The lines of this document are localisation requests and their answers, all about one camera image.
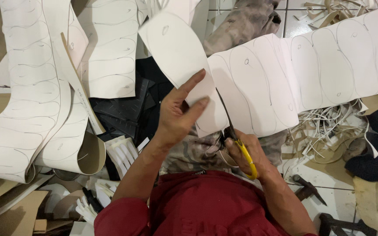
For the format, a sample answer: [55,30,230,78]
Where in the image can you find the person's right hand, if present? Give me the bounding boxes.
[224,129,272,180]

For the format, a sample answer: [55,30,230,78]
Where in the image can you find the person's left hand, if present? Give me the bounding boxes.
[153,69,210,149]

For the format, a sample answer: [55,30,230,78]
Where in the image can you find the yellow-handled scissors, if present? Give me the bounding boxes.
[216,88,258,180]

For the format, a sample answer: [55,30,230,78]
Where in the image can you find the white sheet strip with sole outlines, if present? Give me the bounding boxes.
[138,4,378,139]

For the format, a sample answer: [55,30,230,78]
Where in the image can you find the red shirt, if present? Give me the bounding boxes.
[93,170,318,236]

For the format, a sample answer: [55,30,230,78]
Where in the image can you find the dark metal hammer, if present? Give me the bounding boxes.
[290,174,328,207]

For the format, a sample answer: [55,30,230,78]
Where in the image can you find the heap of white and tan trimmings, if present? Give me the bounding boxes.
[280,98,378,166]

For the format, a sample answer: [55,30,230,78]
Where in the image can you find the stack of white cut soles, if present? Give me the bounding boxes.
[105,136,151,179]

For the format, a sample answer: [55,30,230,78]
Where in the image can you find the pile of black foam sheets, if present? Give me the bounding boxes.
[89,56,175,145]

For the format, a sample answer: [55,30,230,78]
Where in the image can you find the black metal stand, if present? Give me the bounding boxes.
[318,212,378,236]

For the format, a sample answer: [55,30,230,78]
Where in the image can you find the dark navy cloth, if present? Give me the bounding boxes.
[344,96,378,183]

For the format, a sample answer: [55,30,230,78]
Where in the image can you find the curled white sheet with tan backing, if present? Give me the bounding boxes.
[34,7,107,176]

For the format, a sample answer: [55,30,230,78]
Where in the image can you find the short white sheet with sole outlines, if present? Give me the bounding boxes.
[77,0,149,99]

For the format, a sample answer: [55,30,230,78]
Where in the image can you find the narrow white and tan strip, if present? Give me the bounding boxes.
[60,32,107,135]

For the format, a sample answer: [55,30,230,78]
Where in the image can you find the round metal tin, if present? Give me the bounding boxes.
[52,168,81,181]

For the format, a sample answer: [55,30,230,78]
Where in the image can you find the small heap of tan offcuts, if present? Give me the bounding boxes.
[294,0,378,31]

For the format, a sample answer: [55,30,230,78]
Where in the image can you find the wide white sheet with sole outlines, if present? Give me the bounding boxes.
[0,0,72,184]

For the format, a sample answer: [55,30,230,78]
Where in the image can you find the heap of tan cardboard pieces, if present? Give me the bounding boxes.
[0,174,88,236]

